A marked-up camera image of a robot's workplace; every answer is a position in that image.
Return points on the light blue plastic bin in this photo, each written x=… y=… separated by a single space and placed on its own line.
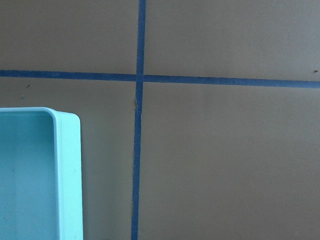
x=40 y=174

